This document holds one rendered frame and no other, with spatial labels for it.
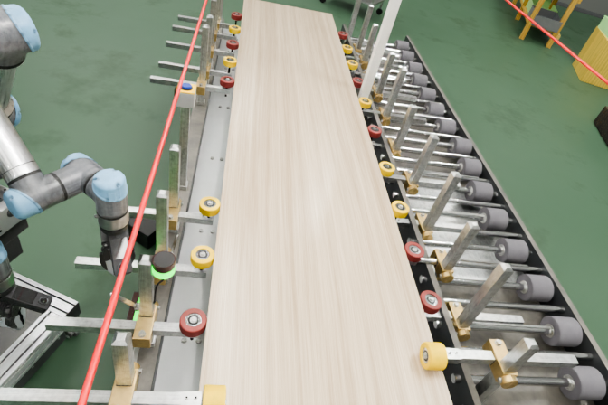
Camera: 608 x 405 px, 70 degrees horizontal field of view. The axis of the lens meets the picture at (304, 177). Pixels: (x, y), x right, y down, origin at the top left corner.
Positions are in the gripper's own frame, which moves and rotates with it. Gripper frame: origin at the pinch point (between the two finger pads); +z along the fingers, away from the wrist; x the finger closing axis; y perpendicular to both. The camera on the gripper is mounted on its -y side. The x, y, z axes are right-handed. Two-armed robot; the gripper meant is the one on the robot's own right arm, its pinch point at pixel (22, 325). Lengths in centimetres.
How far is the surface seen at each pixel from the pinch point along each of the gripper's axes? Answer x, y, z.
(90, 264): -23.6, -11.8, 0.3
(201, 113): -144, -35, 13
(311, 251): -31, -87, -7
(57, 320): -0.2, -9.8, -3.4
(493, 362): 12, -141, -12
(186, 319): -0.1, -46.1, -7.8
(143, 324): 0.4, -33.8, -4.4
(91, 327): 1.4, -19.6, -3.2
